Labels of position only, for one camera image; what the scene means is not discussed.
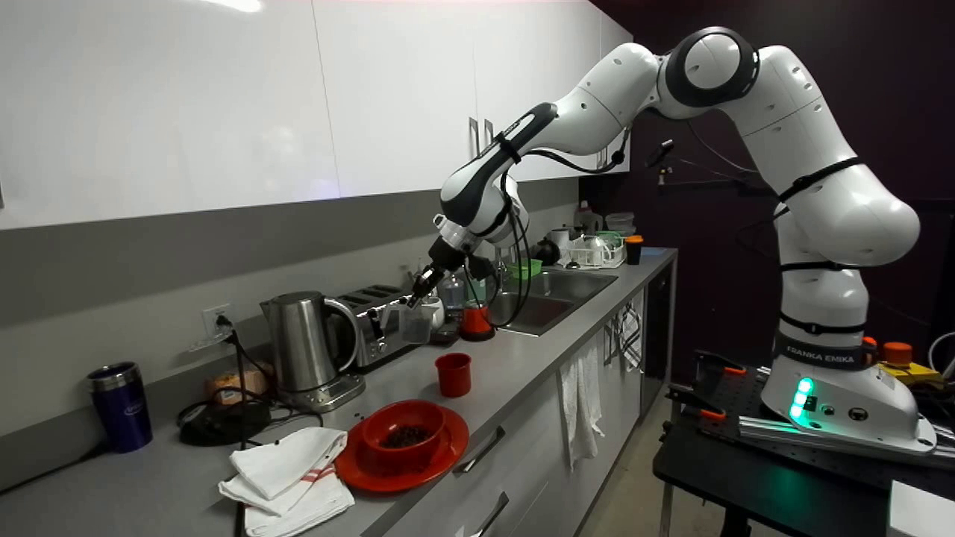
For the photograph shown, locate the stainless steel sink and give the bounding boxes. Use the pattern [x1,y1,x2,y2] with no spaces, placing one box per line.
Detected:
[494,270,621,337]

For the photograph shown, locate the silver electric kettle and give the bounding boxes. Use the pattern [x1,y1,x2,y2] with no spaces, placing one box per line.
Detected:
[260,291,367,413]

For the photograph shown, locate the clear plastic jar coffee beans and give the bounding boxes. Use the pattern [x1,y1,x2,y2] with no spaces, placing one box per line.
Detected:
[434,271,472,319]

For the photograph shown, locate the white cloth red stripe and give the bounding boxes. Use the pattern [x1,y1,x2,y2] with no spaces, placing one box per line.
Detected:
[217,426,357,537]

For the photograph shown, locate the white wall outlet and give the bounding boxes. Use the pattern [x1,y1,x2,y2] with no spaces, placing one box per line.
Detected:
[202,301,234,346]

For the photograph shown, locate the red canister silver lid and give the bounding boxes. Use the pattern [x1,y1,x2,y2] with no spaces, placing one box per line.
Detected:
[455,306,499,344]

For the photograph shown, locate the checkered hanging towel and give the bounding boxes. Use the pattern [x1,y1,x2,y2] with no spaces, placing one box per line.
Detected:
[613,295,646,376]

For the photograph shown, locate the red cup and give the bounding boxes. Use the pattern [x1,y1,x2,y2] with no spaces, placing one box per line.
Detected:
[431,353,475,400]

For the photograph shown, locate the grey base cabinets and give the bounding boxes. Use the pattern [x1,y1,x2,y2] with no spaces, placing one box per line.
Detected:
[381,264,679,537]

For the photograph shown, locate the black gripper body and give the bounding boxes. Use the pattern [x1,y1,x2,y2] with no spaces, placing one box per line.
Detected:
[425,237,475,280]

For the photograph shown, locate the white hanging towel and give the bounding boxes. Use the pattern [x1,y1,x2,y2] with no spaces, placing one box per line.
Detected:
[555,341,609,471]

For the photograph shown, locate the silver four-slot toaster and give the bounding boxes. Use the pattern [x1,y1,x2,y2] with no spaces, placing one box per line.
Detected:
[331,285,431,371]

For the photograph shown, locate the red bowl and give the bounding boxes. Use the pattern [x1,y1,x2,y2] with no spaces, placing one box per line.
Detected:
[355,397,448,471]

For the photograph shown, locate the white cabinet door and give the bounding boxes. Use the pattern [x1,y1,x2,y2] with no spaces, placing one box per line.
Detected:
[0,0,340,233]
[311,0,488,200]
[472,0,636,188]

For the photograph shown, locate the orange food packet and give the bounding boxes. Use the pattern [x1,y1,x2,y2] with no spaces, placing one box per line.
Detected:
[206,368,272,410]

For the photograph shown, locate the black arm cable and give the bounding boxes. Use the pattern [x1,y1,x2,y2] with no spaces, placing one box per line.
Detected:
[488,131,636,325]

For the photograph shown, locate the red plate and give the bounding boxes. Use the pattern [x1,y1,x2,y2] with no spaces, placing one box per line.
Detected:
[333,400,472,500]

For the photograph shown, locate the metal drawer handle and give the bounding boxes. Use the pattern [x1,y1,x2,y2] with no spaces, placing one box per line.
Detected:
[454,426,506,479]
[472,491,512,537]

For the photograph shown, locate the red yellow emergency stop button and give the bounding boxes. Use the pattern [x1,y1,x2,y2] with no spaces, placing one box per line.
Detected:
[878,341,942,389]

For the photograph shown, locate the black coiled cord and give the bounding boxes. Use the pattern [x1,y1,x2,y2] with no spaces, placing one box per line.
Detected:
[175,385,273,447]

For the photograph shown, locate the black robot table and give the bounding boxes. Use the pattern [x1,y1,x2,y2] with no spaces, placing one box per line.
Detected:
[649,346,955,537]

